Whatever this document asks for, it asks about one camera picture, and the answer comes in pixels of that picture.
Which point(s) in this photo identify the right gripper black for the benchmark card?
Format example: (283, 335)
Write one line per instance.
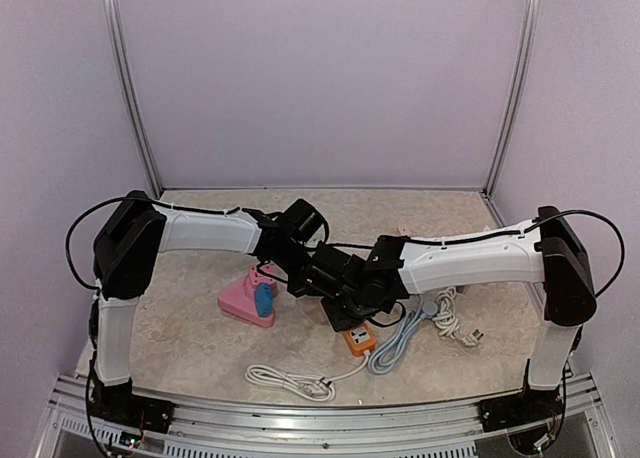
(338, 314)

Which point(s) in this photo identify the orange power strip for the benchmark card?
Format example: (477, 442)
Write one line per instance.
(360, 340)

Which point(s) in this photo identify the light blue power strip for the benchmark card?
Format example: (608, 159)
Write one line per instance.
(405, 231)

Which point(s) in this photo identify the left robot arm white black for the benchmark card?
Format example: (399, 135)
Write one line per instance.
(126, 250)

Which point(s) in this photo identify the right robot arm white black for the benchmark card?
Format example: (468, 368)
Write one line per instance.
(544, 250)

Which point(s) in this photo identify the blue plug adapter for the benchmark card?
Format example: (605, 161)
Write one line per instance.
(263, 298)

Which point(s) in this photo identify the pink square plug adapter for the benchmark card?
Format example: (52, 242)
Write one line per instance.
(261, 274)

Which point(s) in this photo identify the pink triangular socket base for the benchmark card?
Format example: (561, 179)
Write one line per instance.
(238, 300)

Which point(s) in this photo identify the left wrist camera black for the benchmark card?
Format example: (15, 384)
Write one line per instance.
(302, 221)

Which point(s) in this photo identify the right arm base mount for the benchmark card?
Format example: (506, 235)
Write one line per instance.
(524, 407)

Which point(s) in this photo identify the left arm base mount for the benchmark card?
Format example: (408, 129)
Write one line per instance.
(118, 404)

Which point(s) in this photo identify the aluminium front rail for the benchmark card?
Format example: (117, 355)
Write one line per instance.
(214, 428)

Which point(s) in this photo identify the right aluminium corner post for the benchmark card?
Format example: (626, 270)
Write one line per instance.
(516, 89)

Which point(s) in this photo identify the aluminium corner post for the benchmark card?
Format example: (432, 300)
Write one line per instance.
(131, 102)
(516, 89)

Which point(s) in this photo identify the left aluminium corner post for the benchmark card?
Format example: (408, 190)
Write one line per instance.
(131, 102)

